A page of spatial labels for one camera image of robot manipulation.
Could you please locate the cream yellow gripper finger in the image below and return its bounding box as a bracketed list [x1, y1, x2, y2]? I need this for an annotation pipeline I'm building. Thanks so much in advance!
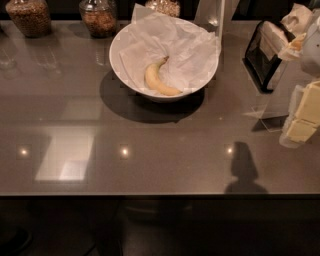
[279, 80, 320, 148]

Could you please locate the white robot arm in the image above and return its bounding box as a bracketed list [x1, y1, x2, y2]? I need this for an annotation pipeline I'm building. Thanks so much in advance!
[278, 9, 320, 148]

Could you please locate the metallic stand behind bowl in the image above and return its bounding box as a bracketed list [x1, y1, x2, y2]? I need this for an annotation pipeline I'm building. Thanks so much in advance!
[194, 0, 240, 37]

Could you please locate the white bowl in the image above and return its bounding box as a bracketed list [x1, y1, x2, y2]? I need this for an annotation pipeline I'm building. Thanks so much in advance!
[109, 13, 221, 102]

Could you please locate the yellow banana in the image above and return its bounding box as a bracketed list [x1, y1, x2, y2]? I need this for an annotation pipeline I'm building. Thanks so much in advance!
[144, 56, 181, 96]

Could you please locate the clear acrylic sign stand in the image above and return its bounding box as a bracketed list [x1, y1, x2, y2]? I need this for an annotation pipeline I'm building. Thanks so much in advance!
[244, 61, 303, 132]

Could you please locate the black mesh napkin holder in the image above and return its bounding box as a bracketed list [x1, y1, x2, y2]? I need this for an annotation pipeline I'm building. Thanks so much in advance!
[243, 21, 295, 94]

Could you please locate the white crumpled paper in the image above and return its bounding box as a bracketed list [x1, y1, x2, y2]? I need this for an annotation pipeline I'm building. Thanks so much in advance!
[117, 0, 221, 99]

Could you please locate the glass jar of cereal right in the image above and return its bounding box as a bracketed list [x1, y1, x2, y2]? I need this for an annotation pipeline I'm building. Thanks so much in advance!
[145, 0, 181, 18]

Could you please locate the glass jar of nuts middle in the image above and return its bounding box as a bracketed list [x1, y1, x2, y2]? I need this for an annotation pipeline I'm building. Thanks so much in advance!
[79, 0, 117, 38]

